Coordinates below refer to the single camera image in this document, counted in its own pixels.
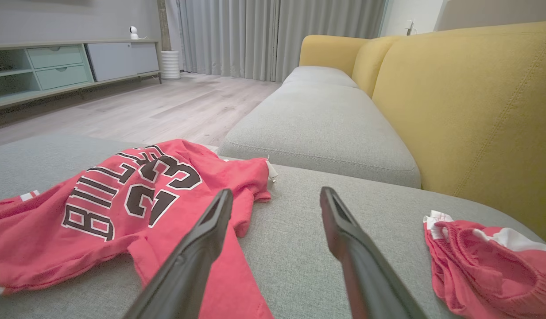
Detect brown wooden post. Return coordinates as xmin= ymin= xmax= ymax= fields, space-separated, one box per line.
xmin=156 ymin=0 xmax=172 ymax=52

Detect yellow sofa back cushion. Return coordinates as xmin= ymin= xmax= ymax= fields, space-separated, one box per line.
xmin=351 ymin=35 xmax=404 ymax=99
xmin=372 ymin=21 xmax=546 ymax=244

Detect grey pleated curtain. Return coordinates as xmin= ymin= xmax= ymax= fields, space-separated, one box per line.
xmin=166 ymin=0 xmax=387 ymax=83

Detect grey sofa seat cushion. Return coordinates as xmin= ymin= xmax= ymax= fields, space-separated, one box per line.
xmin=282 ymin=66 xmax=360 ymax=89
xmin=217 ymin=83 xmax=422 ymax=189

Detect white ribbed vase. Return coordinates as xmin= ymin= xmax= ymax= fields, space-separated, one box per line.
xmin=160 ymin=50 xmax=182 ymax=81

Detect red shorts with white stripes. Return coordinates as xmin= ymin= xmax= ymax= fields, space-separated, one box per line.
xmin=423 ymin=210 xmax=546 ymax=319

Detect wide grey sofa chaise seat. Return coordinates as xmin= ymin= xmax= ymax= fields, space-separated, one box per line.
xmin=0 ymin=133 xmax=546 ymax=319

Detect red basketball jersey number 23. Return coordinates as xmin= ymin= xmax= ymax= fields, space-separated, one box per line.
xmin=0 ymin=139 xmax=279 ymax=319

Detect yellow sofa armrest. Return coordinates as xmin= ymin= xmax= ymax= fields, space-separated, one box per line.
xmin=298 ymin=35 xmax=371 ymax=78

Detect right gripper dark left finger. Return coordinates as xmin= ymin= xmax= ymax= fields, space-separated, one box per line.
xmin=122 ymin=188 xmax=234 ymax=319

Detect grey beige flat panel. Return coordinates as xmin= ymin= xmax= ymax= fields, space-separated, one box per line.
xmin=434 ymin=0 xmax=546 ymax=32

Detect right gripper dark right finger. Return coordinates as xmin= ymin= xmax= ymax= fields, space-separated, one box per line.
xmin=319 ymin=186 xmax=428 ymax=319

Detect green grey TV cabinet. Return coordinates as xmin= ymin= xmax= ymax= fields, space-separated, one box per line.
xmin=0 ymin=39 xmax=163 ymax=112

